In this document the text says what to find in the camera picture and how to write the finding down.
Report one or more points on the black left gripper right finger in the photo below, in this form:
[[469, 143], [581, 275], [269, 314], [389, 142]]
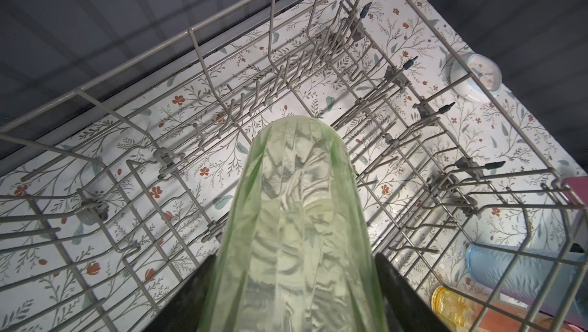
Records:
[[403, 307]]

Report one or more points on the grey wire dish rack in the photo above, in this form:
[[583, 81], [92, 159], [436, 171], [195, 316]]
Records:
[[121, 188]]

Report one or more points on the pink cup near rack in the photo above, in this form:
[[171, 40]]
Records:
[[495, 321]]

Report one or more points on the green glass tumbler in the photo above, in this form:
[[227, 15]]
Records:
[[295, 255]]

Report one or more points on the yellow glass tumbler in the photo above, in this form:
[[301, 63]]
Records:
[[457, 312]]

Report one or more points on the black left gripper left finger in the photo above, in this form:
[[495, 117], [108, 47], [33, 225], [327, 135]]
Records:
[[183, 300]]

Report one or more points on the blue glass tumbler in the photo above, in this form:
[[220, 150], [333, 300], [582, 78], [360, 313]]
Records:
[[528, 276]]

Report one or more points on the pink cup front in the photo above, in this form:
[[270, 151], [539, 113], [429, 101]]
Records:
[[577, 186]]

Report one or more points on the white round clock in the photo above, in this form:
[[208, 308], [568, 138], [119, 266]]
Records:
[[484, 69]]

